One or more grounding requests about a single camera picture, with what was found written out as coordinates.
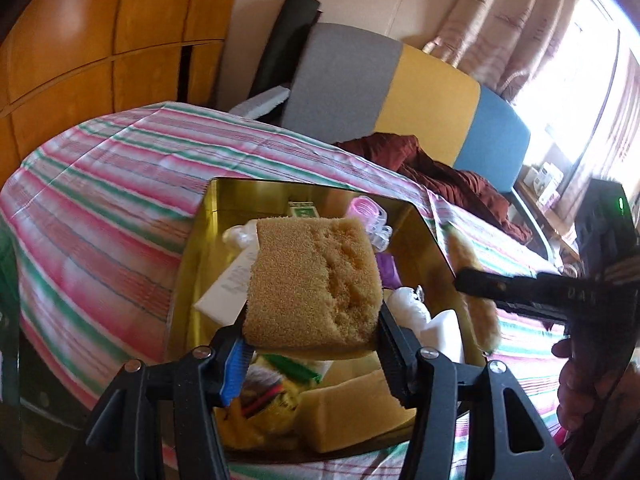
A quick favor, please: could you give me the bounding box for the striped tablecloth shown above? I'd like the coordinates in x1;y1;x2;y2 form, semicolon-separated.
0;101;581;480

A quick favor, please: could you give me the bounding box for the gold metal tin box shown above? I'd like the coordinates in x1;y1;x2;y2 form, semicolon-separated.
167;177;488;463

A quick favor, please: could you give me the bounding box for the yellow printed pouch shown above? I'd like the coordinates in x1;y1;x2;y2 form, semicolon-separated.
220;365;303;448

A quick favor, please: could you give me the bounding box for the wooden side shelf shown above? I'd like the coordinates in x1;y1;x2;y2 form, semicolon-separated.
515;177;581;261

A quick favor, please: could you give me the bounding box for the person's right hand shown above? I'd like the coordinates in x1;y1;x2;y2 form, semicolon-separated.
551;339;601;432

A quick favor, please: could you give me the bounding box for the patterned beige curtain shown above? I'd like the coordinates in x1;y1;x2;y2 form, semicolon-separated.
575;35;640;201
422;0;596;106

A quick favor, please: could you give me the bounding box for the purple satin pouch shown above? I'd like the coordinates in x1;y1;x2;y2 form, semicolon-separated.
375;252;401;288

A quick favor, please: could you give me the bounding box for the white cardboard box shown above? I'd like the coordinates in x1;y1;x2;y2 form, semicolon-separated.
194;245;258;326

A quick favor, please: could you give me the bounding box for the white plastic bottle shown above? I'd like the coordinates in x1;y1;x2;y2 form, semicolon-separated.
221;220;259;252

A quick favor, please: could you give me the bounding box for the white wrapper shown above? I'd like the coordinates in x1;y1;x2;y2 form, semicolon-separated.
389;285;432;333

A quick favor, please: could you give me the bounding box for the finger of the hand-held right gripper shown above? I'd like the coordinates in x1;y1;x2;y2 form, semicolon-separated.
452;266;571;323

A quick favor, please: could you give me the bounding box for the wooden wardrobe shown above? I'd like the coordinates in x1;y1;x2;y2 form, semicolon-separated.
0;0;246;161

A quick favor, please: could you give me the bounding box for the grey yellow blue chair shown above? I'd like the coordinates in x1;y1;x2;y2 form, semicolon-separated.
227;22;566;261

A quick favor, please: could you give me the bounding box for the black rolled mat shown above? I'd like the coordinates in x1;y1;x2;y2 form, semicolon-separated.
252;0;321;98

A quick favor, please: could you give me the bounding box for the white carton with picture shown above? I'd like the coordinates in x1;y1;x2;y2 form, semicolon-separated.
532;162;563;206

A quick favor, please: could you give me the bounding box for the pink hair roller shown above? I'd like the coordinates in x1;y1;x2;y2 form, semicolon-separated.
350;196;388;233

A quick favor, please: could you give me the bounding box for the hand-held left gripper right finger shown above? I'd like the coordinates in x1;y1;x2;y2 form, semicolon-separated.
377;305;571;480

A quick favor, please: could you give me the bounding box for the window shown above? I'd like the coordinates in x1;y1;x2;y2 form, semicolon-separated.
510;0;621;161

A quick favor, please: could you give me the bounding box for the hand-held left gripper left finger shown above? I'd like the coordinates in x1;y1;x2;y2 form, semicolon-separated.
57;305;251;480

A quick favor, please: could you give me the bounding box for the white rectangular block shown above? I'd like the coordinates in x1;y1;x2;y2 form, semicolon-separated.
422;309;466;363

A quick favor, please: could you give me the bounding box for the maroon jacket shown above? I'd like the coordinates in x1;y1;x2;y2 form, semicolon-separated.
335;132;533;243

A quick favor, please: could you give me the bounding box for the clear plastic hair clip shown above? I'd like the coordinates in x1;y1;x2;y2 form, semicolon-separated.
367;222;393;253

